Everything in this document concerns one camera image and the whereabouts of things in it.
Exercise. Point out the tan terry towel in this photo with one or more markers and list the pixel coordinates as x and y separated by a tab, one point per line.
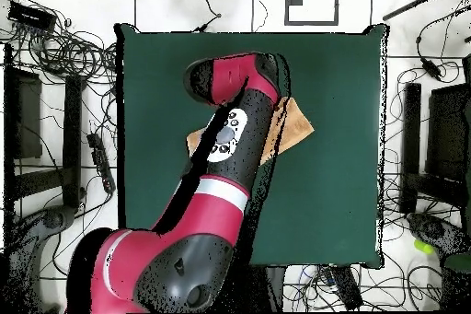
294	126

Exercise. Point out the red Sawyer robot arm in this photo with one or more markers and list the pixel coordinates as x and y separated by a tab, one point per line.
217	214

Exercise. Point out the dark green table cloth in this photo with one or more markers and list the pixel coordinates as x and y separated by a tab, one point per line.
331	166

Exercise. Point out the wide black power strip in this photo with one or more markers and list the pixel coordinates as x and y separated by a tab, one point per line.
346	288

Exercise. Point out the grey tripod base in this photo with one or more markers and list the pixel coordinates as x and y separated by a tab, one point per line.
51	220
434	231

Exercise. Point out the black hub box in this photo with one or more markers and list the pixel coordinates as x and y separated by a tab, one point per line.
31	16

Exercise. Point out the black frame stand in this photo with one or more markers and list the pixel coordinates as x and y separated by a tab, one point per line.
71	137
447	137

